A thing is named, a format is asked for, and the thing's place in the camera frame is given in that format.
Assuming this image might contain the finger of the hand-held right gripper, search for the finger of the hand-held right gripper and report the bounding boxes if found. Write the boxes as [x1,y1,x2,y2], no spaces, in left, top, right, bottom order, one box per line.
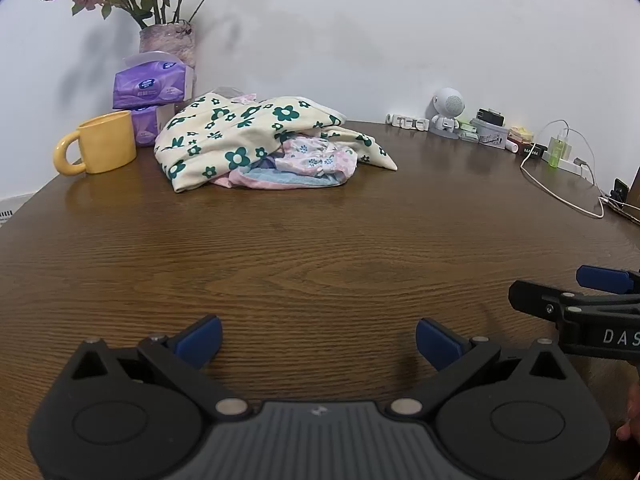
[576,265,640,295]
[508,280,640,329]

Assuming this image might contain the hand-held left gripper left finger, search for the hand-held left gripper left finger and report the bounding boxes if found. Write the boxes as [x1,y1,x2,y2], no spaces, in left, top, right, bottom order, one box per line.
[65,315,251,421]

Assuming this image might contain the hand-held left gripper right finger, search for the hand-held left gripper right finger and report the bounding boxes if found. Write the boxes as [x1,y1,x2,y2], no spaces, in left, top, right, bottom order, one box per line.
[387,317,576,421]

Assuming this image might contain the cream green-flowered garment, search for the cream green-flowered garment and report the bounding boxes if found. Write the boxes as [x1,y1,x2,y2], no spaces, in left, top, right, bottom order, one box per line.
[153,95,398,193]

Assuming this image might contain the person's right hand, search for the person's right hand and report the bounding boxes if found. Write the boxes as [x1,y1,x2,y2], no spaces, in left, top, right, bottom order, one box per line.
[616,382,640,442]

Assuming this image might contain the white power strip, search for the white power strip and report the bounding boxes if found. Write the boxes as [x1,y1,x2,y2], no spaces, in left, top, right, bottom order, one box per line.
[557,157,594,179]

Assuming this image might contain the pink and blue cloth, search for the pink and blue cloth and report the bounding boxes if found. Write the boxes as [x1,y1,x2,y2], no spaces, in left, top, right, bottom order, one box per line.
[210,164,351,190]

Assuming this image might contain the pink floral garment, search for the pink floral garment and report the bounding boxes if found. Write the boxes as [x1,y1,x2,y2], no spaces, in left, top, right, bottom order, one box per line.
[272,135,358,178]

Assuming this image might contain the white robot figurine speaker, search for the white robot figurine speaker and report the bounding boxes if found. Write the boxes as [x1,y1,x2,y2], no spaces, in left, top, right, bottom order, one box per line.
[429,87,467,139]

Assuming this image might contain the yellow mug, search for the yellow mug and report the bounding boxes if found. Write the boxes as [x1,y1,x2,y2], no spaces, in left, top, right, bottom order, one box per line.
[53,111,137,176]

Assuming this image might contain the purple mottled vase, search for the purple mottled vase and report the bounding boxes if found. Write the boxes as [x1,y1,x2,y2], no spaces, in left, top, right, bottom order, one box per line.
[138,22,197,69]

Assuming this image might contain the thin pale cable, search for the thin pale cable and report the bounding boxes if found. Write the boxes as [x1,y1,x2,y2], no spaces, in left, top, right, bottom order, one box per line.
[600,195,640,226]

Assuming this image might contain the white charging cable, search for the white charging cable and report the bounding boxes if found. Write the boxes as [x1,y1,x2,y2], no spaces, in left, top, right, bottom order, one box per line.
[520,120,606,219]

